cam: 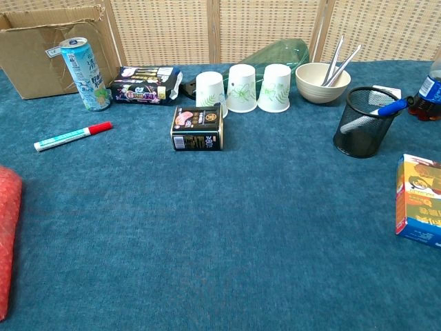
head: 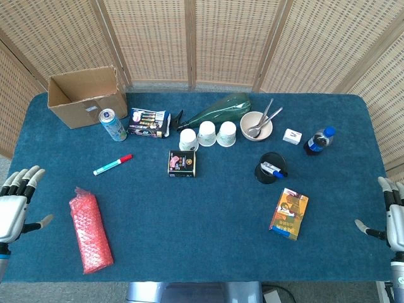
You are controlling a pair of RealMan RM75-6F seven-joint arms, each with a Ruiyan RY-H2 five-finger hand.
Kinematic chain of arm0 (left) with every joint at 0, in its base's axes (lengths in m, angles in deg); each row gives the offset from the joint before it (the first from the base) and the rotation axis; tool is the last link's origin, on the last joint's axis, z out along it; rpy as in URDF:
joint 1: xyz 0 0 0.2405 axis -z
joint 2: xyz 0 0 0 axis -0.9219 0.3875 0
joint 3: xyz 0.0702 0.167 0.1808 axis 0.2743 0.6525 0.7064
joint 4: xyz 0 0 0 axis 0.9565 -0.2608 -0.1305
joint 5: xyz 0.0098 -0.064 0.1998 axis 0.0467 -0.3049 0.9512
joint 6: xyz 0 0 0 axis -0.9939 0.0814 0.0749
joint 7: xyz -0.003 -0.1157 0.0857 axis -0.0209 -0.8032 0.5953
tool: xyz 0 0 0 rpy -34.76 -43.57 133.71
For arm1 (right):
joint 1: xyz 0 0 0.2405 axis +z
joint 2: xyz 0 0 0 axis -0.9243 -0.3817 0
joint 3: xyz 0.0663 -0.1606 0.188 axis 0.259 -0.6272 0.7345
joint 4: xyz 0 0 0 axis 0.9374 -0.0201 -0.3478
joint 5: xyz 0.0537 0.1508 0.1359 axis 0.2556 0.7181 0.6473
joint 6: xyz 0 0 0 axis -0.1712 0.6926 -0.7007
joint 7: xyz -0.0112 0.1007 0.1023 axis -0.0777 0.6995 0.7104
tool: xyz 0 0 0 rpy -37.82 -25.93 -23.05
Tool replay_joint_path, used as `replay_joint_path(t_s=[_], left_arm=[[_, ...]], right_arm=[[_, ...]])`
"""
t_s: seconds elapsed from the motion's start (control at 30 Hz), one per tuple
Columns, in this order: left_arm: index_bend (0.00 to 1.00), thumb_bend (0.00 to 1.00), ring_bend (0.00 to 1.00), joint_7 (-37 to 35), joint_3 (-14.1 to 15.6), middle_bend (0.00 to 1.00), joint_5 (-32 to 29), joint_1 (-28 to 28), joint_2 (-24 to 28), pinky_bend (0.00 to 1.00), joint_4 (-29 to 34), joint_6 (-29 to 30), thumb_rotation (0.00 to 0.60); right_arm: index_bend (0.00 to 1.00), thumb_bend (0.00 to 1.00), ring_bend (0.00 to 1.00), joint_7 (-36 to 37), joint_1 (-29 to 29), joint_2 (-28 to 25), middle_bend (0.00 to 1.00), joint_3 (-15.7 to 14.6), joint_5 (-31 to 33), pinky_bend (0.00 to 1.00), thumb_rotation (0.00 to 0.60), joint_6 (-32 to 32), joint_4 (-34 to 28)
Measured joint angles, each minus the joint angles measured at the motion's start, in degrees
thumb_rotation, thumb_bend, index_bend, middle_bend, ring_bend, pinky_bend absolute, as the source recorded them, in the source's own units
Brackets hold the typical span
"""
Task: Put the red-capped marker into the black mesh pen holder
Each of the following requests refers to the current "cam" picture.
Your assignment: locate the red bubble wrap roll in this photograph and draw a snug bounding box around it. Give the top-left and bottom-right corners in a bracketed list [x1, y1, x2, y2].
[0, 165, 23, 321]

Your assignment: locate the black mesh pen holder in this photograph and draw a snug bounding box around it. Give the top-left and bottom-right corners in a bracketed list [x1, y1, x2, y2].
[332, 86, 402, 159]

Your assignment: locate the green plastic spray bottle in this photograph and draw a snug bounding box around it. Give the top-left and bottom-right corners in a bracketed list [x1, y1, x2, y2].
[181, 38, 311, 101]

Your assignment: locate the blue marker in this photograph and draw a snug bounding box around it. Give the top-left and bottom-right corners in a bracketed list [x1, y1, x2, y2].
[340, 98, 409, 134]

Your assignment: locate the woven wooden folding screen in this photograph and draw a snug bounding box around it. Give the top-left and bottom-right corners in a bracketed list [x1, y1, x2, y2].
[102, 0, 441, 66]

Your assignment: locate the yellow and blue carton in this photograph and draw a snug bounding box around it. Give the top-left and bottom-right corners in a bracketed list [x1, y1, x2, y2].
[395, 153, 441, 250]

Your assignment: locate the red cap white marker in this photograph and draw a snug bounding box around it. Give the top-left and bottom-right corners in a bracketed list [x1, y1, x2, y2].
[33, 121, 114, 152]

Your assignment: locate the open cardboard box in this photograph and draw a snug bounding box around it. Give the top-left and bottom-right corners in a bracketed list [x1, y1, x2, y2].
[0, 4, 120, 100]

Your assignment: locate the light blue drink can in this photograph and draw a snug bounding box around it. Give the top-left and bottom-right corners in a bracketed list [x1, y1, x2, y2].
[59, 37, 112, 112]

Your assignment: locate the metal spoon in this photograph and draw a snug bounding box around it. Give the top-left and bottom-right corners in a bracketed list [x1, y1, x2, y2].
[325, 43, 362, 88]
[322, 34, 345, 87]

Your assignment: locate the small white cardboard box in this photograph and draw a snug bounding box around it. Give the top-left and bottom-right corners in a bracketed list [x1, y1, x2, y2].
[370, 85, 402, 104]

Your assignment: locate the blue carpet table cover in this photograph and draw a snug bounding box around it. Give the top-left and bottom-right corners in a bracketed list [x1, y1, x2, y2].
[0, 60, 441, 331]

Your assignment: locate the black rectangular tin box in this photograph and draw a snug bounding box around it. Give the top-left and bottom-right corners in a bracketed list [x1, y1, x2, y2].
[170, 105, 225, 152]

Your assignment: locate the white paper cup leaf print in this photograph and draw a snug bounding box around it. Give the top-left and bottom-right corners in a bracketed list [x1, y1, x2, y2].
[256, 63, 292, 113]
[225, 63, 258, 114]
[195, 71, 229, 119]

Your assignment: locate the black printed plastic package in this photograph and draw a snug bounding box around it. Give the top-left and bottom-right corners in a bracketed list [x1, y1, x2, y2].
[109, 66, 183, 106]

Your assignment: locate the cola bottle blue cap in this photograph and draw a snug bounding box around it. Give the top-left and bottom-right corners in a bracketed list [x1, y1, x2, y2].
[408, 48, 441, 122]

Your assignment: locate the beige round bowl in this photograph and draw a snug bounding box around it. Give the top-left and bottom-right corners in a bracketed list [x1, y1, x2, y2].
[295, 62, 351, 104]

